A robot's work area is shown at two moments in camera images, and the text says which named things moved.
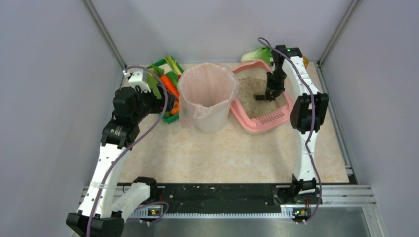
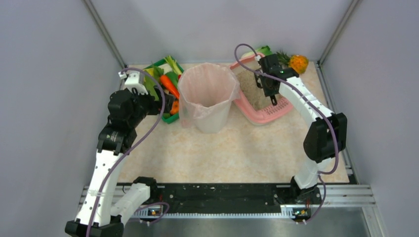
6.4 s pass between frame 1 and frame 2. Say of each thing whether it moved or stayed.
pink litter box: moved
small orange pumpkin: stayed
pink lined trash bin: stayed
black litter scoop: moved
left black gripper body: stayed
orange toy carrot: stayed
